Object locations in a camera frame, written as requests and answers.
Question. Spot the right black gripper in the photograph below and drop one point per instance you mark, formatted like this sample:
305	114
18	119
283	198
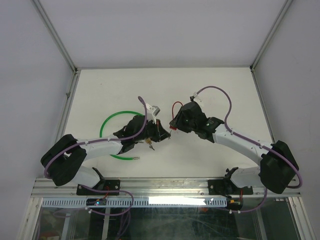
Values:
177	122

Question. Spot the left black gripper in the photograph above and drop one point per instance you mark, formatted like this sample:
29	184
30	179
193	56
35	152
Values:
159	135

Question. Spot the red cable seal tag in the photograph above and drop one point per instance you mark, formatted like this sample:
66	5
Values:
173	114

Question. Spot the green cable bike lock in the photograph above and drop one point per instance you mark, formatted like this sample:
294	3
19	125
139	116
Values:
104	124

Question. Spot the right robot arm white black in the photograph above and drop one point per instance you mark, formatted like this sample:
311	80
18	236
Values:
275	164

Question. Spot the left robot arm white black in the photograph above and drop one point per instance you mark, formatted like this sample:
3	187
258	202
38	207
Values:
63	162

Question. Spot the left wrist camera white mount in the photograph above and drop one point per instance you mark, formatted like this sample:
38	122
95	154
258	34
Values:
152	112

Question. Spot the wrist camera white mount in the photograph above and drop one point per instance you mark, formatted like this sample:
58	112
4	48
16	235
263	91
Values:
152	112
195	98

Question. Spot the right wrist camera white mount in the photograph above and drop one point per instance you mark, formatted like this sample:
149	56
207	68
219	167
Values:
195	98

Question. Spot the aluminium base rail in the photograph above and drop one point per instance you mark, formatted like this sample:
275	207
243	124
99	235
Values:
139	187

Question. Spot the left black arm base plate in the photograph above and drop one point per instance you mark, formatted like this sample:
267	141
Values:
102	187

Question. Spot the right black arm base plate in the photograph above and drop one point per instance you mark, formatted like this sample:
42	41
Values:
226	188

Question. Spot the grey slotted cable duct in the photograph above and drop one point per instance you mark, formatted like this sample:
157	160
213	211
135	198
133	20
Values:
140	202

